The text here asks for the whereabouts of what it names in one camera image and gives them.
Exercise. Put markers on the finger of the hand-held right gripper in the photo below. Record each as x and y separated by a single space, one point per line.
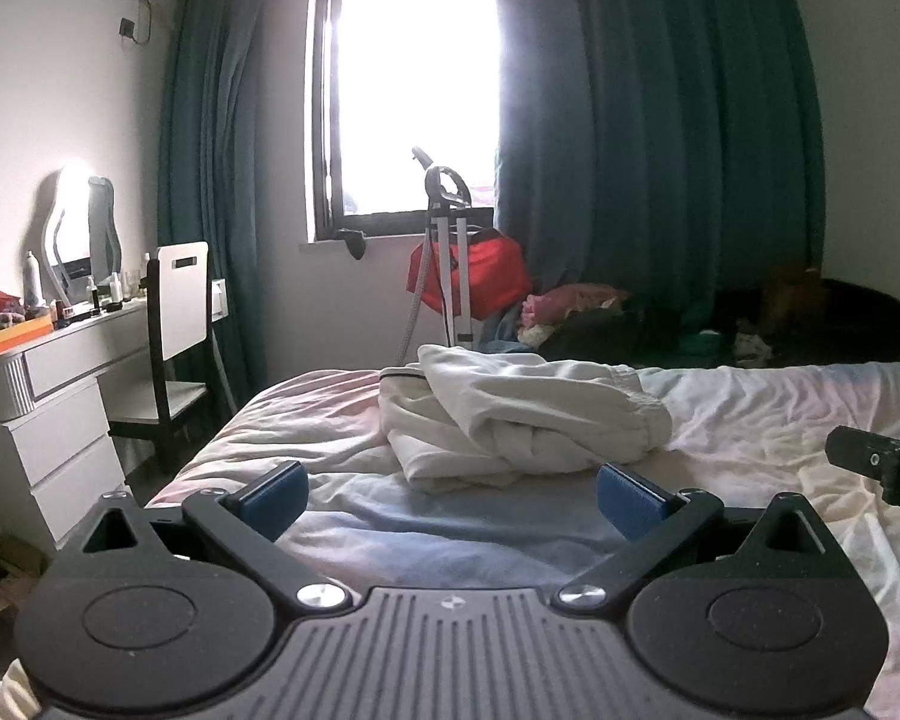
866 454

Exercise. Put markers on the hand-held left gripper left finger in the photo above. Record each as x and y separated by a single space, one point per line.
274 501

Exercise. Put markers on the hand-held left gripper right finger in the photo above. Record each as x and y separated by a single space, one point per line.
630 504

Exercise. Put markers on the white garment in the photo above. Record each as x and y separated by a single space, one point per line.
525 405

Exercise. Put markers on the dark clothes pile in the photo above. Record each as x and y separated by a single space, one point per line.
630 330

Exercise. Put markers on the pink clothes pile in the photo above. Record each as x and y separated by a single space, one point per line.
562 307

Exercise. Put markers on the bed with pale sheet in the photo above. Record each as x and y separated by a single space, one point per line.
757 420

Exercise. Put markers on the green cloth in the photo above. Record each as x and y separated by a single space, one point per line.
699 342

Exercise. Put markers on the white dressing table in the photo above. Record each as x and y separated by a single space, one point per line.
52 427

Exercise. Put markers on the black item on windowsill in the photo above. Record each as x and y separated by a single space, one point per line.
352 244

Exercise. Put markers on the red bag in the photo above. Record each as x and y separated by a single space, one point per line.
495 270

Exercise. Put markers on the cardboard box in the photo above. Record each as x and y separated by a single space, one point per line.
4 570

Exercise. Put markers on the orange box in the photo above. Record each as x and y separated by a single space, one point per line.
7 337

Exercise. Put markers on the garment steamer stand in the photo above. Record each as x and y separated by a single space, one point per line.
446 240

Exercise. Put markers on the white bottle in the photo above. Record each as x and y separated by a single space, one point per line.
34 281

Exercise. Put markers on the teal curtain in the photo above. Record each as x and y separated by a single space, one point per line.
645 127
217 165

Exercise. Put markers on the wavy vanity mirror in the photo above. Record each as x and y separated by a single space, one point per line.
71 217

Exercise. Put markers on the dark framed window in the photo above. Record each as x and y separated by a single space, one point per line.
412 90

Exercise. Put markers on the white wall outlet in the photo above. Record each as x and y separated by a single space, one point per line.
219 298

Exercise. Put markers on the white chair with dark frame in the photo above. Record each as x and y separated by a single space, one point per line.
184 292

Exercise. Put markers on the black wall plug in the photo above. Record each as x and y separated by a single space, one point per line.
128 26

